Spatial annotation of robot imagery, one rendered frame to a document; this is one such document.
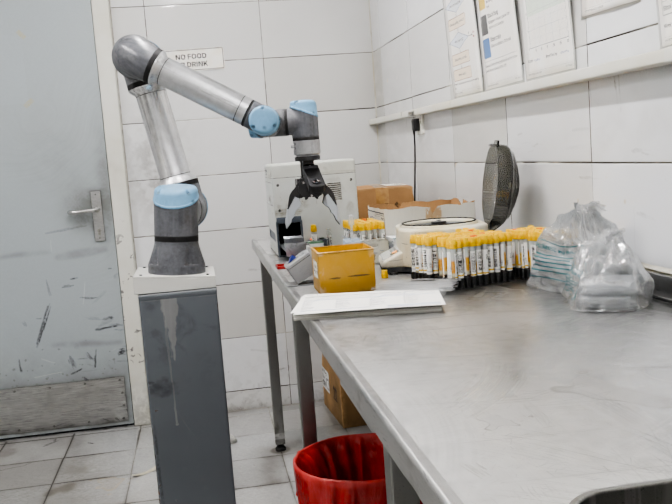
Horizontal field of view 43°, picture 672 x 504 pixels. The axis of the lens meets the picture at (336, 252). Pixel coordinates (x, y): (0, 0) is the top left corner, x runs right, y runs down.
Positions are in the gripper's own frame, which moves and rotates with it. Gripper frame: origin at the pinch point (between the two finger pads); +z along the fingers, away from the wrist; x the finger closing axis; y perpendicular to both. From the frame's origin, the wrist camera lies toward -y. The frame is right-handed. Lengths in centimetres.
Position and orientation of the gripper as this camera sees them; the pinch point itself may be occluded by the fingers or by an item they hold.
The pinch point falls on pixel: (313, 227)
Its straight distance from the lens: 240.7
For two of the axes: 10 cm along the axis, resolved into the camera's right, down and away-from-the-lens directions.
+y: -1.5, -1.0, 9.8
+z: 0.7, 9.9, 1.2
